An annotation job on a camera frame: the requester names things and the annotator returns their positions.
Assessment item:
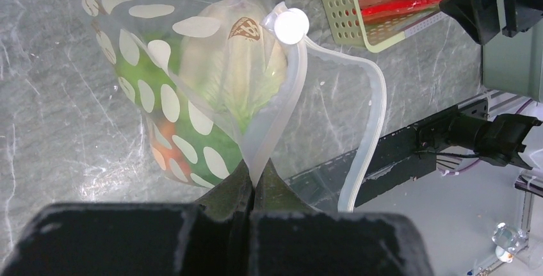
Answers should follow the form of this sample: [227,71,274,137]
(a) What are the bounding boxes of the clear polka dot zip bag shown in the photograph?
[79,0,387,212]

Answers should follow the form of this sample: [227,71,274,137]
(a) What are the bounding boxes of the clear plastic storage box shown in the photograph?
[482,22,542,102]

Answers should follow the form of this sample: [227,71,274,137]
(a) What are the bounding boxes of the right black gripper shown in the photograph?
[439,0,542,45]

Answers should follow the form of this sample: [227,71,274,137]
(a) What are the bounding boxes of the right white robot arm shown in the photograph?
[416,0,542,169]

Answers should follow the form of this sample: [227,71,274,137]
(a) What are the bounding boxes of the green cabbage toy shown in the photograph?
[97,0,292,188]

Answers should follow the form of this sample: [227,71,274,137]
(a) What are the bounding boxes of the orange peach toy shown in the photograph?
[148,119,191,184]

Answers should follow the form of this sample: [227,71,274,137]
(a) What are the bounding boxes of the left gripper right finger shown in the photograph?
[248,163,434,275]

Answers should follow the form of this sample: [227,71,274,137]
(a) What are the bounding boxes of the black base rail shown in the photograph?
[287,99,489,211]

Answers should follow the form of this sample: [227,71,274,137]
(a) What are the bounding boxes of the green perforated plastic basket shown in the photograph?
[322,0,445,53]

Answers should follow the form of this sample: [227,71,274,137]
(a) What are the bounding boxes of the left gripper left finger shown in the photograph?
[1,162,254,275]

